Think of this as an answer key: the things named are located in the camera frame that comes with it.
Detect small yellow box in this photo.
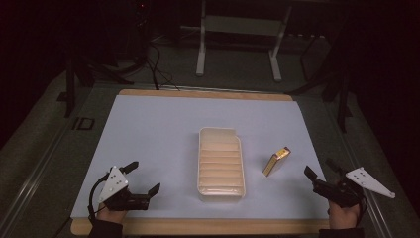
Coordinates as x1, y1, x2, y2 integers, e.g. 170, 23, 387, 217
262, 146, 292, 179

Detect black tripod stand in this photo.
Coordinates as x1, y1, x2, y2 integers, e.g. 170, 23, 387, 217
56, 49, 136, 119
286, 36, 355, 134

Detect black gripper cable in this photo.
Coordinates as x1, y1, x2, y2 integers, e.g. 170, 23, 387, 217
86, 174, 111, 223
358, 192, 368, 227

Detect person's left hand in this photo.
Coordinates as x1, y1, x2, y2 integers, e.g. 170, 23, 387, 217
95, 203, 129, 226

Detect white metal stand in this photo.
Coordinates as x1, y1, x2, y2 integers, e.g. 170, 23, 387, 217
179, 0, 294, 83

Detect black floor cables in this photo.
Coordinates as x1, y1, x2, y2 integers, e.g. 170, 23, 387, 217
144, 42, 182, 92

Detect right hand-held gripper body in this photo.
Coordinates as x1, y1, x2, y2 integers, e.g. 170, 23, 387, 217
312, 166, 396, 209

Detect white table mat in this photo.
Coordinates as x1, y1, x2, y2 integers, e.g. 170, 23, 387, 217
70, 94, 331, 221

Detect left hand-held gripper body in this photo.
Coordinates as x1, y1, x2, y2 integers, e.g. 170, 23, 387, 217
97, 166, 150, 212

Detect person's right hand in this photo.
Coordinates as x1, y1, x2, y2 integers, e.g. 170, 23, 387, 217
327, 199, 364, 231

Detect white ribbed plastic tray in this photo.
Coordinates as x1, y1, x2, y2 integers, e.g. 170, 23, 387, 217
196, 126, 248, 203

